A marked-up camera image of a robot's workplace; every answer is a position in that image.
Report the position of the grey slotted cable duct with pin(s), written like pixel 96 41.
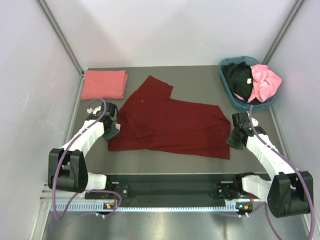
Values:
pixel 228 206

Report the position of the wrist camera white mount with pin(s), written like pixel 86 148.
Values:
pixel 255 123
pixel 94 111

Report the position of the black t-shirt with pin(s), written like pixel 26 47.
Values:
pixel 239 79

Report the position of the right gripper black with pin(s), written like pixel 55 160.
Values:
pixel 231 142

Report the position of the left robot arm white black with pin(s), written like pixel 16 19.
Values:
pixel 67 170

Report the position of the teal plastic basket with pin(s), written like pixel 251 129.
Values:
pixel 237 103

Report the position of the pink t-shirt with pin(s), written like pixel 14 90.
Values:
pixel 265 83

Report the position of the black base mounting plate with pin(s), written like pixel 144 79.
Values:
pixel 174 190

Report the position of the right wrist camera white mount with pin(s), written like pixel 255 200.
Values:
pixel 255 123

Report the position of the dark red t-shirt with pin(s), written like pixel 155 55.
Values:
pixel 150 119

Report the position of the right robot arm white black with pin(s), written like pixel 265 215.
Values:
pixel 287 192

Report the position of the folded coral red t-shirt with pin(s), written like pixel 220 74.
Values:
pixel 106 84

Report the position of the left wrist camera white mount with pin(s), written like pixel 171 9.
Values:
pixel 94 111

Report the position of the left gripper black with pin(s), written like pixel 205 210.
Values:
pixel 113 133

